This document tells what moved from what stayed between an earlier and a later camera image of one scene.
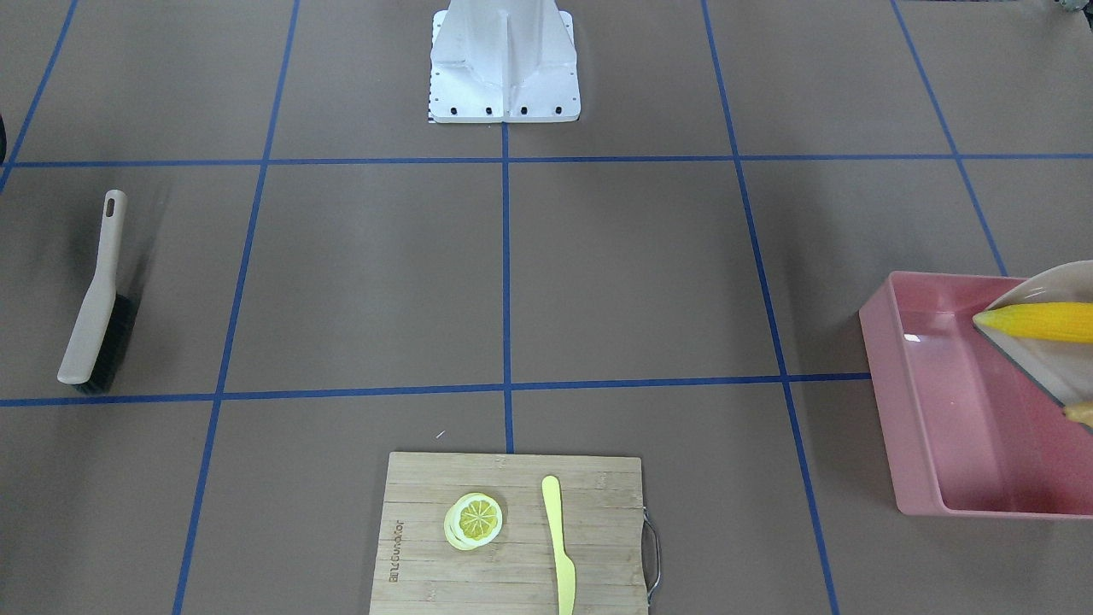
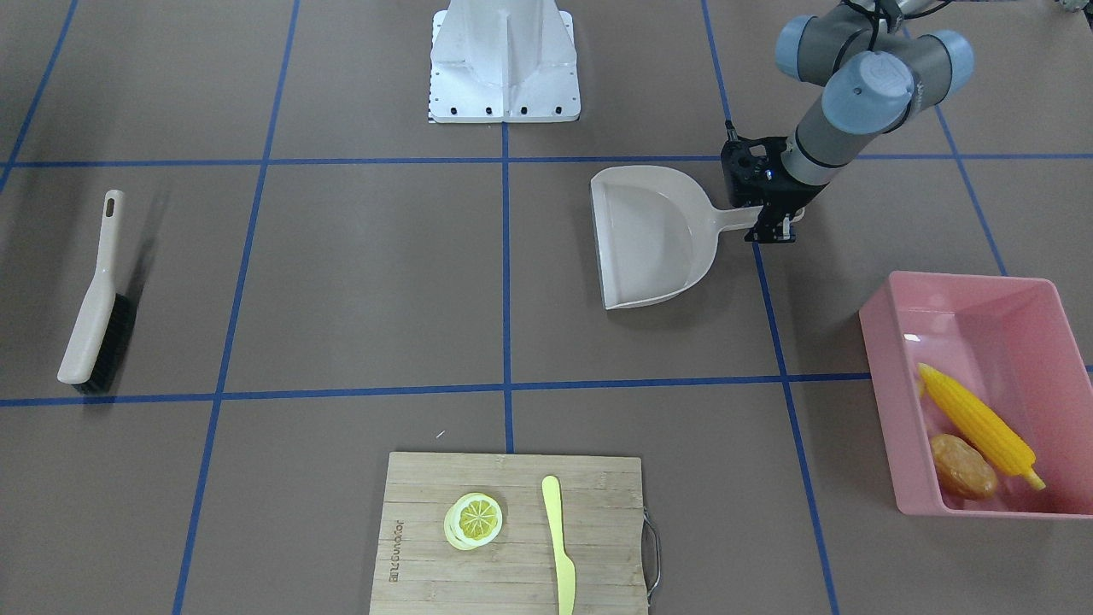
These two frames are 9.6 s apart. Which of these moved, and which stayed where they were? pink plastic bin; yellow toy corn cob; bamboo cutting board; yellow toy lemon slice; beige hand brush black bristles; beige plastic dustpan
Moved: yellow toy corn cob; beige plastic dustpan
Stayed: beige hand brush black bristles; pink plastic bin; yellow toy lemon slice; bamboo cutting board
